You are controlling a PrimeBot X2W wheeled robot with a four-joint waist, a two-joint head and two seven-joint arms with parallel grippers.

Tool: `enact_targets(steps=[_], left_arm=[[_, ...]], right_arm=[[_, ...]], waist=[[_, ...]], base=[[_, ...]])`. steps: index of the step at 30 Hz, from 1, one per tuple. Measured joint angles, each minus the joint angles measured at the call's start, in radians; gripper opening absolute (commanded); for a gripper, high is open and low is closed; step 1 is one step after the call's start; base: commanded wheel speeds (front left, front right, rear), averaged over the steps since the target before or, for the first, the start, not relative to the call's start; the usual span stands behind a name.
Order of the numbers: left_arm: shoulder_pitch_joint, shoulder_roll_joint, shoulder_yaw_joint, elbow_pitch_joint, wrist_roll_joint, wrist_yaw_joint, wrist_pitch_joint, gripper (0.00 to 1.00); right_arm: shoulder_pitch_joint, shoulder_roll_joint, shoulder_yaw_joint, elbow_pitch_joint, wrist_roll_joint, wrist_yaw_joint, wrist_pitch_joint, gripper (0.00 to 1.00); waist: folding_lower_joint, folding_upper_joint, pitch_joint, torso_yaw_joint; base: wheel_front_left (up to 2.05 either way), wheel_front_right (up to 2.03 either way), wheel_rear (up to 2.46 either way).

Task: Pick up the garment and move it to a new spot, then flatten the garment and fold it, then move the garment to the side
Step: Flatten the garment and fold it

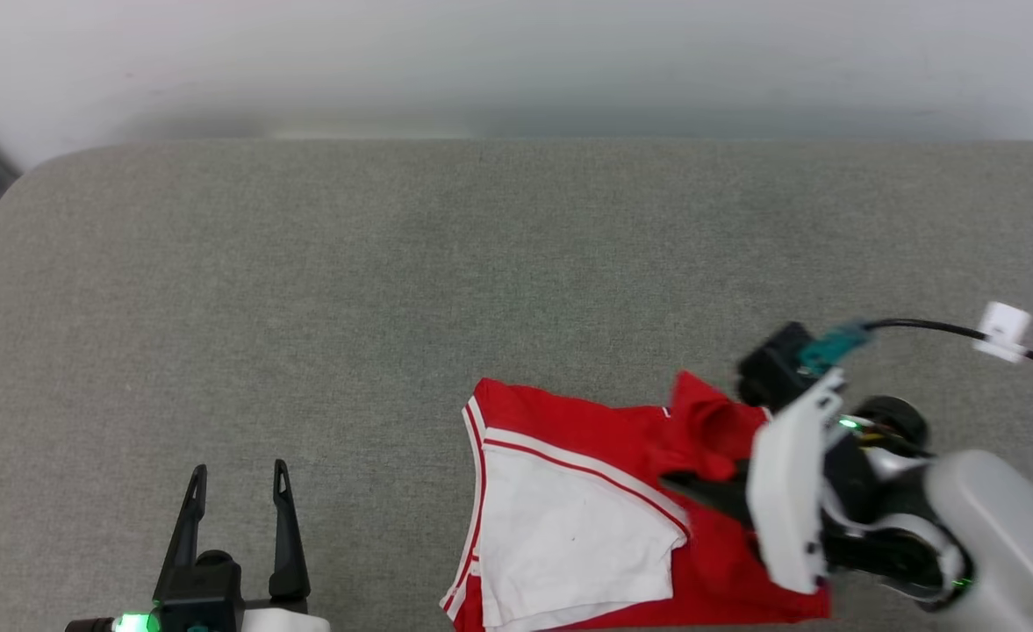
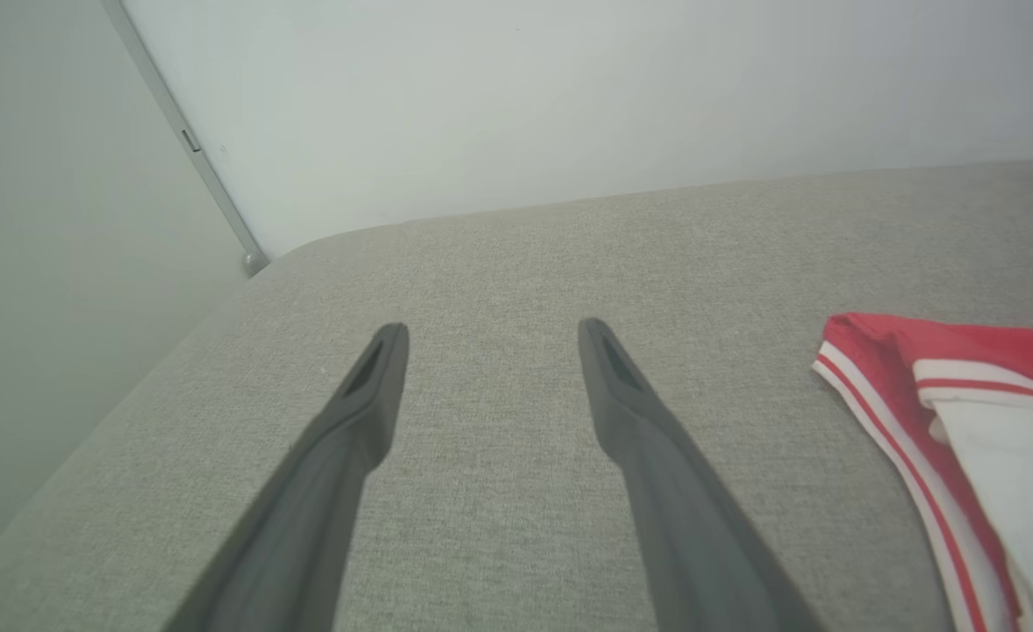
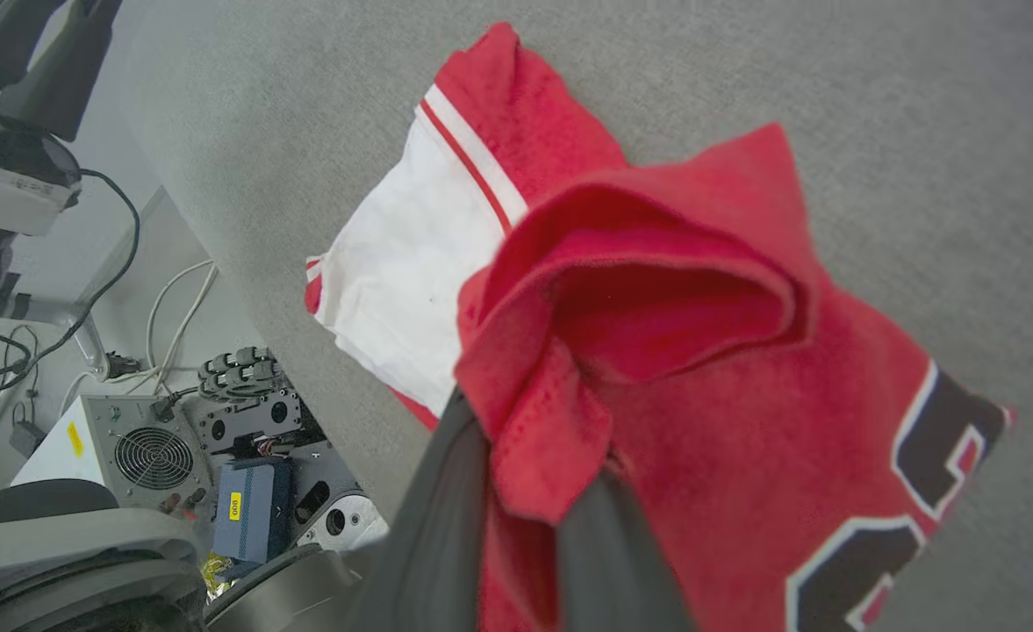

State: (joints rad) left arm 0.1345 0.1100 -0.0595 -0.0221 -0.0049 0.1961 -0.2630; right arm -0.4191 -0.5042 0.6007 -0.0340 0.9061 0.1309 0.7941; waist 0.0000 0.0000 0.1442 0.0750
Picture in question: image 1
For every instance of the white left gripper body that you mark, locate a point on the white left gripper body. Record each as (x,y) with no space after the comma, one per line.
(279,619)

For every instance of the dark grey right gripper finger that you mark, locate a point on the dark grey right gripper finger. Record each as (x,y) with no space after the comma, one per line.
(718,499)

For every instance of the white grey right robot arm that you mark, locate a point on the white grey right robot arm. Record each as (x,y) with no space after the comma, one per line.
(1007,544)

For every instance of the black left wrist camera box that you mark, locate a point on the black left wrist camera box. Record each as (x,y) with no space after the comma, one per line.
(204,592)

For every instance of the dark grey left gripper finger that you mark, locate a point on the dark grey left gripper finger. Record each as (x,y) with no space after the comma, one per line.
(184,535)
(286,535)

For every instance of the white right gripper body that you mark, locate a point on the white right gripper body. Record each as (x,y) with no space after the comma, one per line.
(788,491)

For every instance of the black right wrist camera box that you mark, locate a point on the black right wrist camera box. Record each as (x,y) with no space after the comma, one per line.
(771,369)

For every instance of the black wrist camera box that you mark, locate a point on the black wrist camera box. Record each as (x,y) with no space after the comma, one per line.
(771,369)
(204,592)

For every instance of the red and white jersey garment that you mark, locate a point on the red and white jersey garment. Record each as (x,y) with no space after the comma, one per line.
(569,535)

